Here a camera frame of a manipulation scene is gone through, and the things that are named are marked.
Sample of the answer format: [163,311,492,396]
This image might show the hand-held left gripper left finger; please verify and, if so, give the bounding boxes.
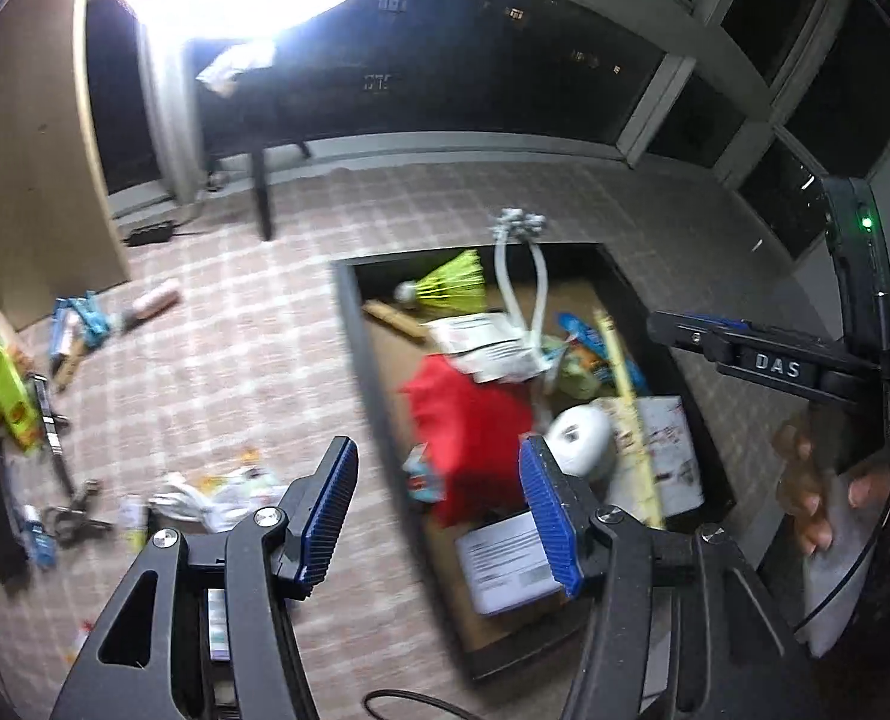
[49,435,360,720]

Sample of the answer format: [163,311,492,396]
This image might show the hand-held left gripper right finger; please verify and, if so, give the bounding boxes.
[518,435,813,720]

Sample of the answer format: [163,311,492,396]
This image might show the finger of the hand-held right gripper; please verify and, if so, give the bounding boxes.
[681,312,754,337]
[647,313,740,376]

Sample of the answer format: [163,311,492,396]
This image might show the grey parcel white label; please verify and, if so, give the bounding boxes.
[456,510,568,616]

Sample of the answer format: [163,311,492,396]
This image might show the yellow ruler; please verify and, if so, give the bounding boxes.
[593,310,667,530]

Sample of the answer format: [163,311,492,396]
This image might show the blue orange packet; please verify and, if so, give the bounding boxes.
[557,313,645,391]

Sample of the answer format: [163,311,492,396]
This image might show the red cloth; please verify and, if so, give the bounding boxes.
[400,355,536,530]

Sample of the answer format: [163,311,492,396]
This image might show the olive green pouch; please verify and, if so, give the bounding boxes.
[556,351,603,400]

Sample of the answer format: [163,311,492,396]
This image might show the white cardboard box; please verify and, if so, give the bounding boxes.
[602,396,705,518]

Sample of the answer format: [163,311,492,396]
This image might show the black container box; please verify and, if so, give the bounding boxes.
[332,240,738,683]

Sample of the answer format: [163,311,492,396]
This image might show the white printed pouch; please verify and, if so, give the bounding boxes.
[426,313,543,383]

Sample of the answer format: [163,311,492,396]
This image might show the white cable bundle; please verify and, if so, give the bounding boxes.
[490,208,555,377]

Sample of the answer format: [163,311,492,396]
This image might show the wooden block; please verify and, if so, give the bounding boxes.
[362,300,431,342]

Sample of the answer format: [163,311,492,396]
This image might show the yellow plastic shuttlecock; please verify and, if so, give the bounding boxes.
[394,249,487,316]

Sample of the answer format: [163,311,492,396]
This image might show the person's right hand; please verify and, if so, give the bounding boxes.
[773,422,890,558]

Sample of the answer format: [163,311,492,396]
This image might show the white orange snack packet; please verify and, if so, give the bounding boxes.
[149,465,288,533]

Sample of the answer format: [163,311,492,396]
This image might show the small white carton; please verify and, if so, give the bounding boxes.
[205,589,232,661]

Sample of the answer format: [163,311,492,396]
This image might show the small white tube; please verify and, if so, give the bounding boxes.
[119,495,150,548]

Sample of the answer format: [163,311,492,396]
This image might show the metal keys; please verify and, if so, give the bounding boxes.
[44,480,112,541]

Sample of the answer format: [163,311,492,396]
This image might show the pink cosmetic tube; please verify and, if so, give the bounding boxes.
[121,279,182,332]

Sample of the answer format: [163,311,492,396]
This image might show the black stick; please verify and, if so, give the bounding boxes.
[32,375,75,496]

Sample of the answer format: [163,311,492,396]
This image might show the small blue bottle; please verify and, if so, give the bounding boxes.
[21,506,56,567]

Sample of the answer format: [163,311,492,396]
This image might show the black light stand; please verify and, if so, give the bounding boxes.
[203,136,312,242]

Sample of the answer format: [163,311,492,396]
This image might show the black flat bar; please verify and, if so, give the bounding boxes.
[0,442,30,586]

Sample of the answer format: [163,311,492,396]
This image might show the black power adapter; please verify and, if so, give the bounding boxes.
[125,221,178,247]

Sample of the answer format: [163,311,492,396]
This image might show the lime green pouch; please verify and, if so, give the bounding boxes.
[0,319,45,452]

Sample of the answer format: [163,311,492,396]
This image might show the white crumpled bag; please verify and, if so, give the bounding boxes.
[196,40,277,96]

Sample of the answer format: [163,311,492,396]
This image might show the large beige board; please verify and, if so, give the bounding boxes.
[0,0,131,346]

